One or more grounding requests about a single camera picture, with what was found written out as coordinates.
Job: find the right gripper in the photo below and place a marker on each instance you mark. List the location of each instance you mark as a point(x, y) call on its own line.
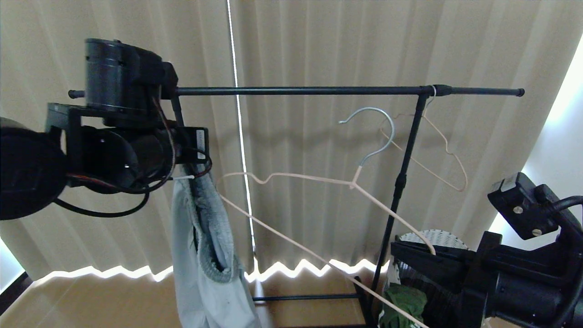
point(524, 300)

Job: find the green garment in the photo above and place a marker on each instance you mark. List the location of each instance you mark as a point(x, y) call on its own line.
point(405, 305)

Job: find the pink clothes hanger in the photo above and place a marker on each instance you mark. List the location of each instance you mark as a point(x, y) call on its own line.
point(353, 184)
point(466, 181)

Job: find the pale grey shorts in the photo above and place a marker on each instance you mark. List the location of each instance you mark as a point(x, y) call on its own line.
point(191, 282)

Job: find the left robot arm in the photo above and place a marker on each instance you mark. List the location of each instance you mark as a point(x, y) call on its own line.
point(114, 73)

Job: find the white laundry basket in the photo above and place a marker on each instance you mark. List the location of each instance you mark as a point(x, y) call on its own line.
point(437, 239)

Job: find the black clothes rack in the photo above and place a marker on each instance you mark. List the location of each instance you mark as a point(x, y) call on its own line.
point(319, 90)

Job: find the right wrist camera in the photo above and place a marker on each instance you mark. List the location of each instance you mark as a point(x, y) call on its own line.
point(524, 205)

